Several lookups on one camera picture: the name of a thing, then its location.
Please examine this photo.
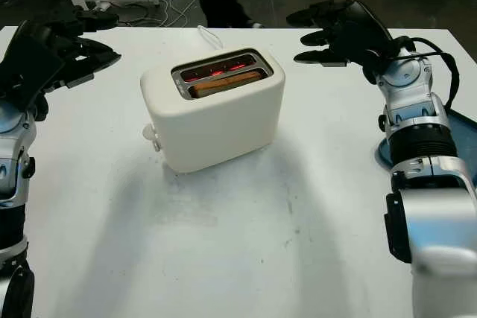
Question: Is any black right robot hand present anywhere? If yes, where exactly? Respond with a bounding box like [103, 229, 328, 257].
[285, 0, 397, 71]

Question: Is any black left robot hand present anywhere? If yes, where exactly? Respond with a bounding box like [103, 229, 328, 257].
[0, 8, 122, 111]

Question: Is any browned toast slice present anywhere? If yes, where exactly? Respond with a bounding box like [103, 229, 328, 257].
[192, 71, 262, 98]

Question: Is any cream white toaster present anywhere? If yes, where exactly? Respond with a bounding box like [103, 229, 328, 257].
[140, 48, 287, 174]

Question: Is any blue plastic tray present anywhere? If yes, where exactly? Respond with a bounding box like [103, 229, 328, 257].
[373, 106, 477, 168]

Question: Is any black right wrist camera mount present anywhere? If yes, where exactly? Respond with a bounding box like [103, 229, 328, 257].
[361, 57, 378, 85]

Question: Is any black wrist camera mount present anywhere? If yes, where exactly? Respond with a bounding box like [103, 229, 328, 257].
[34, 96, 50, 122]
[361, 57, 378, 85]

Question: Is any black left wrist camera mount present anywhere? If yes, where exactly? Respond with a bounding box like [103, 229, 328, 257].
[34, 96, 50, 122]

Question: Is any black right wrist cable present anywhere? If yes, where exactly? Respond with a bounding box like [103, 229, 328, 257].
[394, 36, 463, 110]

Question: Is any white toaster power cord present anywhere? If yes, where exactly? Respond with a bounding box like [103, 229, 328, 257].
[196, 25, 224, 51]

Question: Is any white floor cable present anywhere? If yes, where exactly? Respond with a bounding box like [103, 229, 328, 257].
[158, 0, 205, 28]

